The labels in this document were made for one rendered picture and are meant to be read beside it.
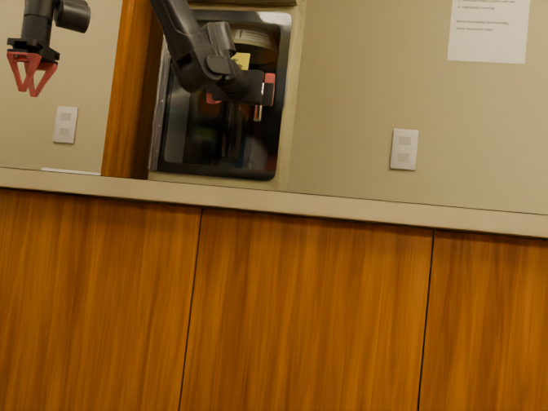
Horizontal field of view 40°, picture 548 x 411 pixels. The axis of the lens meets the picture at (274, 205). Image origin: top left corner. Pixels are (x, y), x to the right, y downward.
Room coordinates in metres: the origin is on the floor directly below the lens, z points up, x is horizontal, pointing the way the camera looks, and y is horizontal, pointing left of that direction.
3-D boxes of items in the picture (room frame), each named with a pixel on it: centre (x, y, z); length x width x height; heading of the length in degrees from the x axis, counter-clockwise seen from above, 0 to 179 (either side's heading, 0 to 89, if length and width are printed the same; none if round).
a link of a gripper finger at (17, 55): (1.48, 0.52, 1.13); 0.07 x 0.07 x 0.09; 78
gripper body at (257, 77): (1.48, 0.10, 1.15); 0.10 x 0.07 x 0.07; 79
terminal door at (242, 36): (1.74, 0.15, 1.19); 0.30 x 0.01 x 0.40; 78
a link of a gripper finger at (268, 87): (1.54, 0.06, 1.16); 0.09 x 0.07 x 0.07; 169
